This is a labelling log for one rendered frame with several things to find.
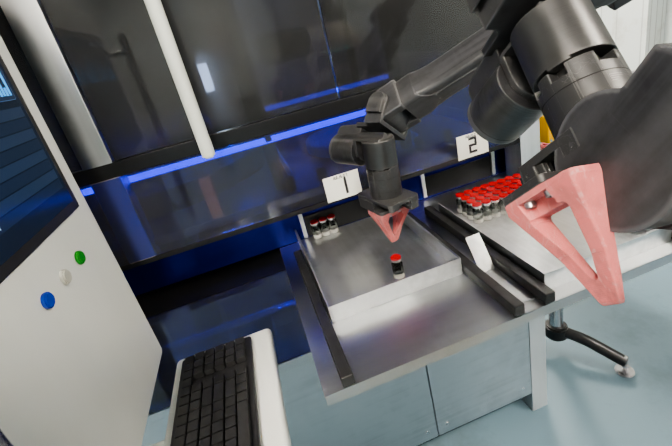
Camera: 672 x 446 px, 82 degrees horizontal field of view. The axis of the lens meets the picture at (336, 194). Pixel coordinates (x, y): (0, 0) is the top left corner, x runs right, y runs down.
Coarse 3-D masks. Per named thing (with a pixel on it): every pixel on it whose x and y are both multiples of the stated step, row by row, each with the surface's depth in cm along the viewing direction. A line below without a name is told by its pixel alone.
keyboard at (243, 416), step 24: (192, 360) 75; (216, 360) 73; (240, 360) 73; (192, 384) 70; (216, 384) 68; (240, 384) 67; (192, 408) 64; (216, 408) 63; (240, 408) 62; (192, 432) 60; (216, 432) 59; (240, 432) 58
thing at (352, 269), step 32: (352, 224) 101; (416, 224) 87; (320, 256) 90; (352, 256) 86; (384, 256) 84; (416, 256) 81; (448, 256) 75; (320, 288) 72; (352, 288) 76; (384, 288) 69; (416, 288) 71
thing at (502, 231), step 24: (456, 216) 86; (504, 216) 87; (552, 216) 83; (504, 240) 79; (528, 240) 77; (576, 240) 74; (624, 240) 71; (648, 240) 66; (528, 264) 66; (552, 264) 69; (552, 288) 64
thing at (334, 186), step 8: (336, 176) 88; (344, 176) 88; (352, 176) 89; (328, 184) 88; (336, 184) 88; (344, 184) 89; (352, 184) 89; (360, 184) 90; (328, 192) 88; (336, 192) 89; (344, 192) 89; (352, 192) 90; (328, 200) 89; (336, 200) 90
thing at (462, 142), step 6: (474, 132) 94; (456, 138) 93; (462, 138) 93; (480, 138) 95; (462, 144) 94; (468, 144) 94; (480, 144) 95; (486, 144) 96; (462, 150) 94; (468, 150) 95; (480, 150) 96; (486, 150) 96; (462, 156) 95; (468, 156) 95
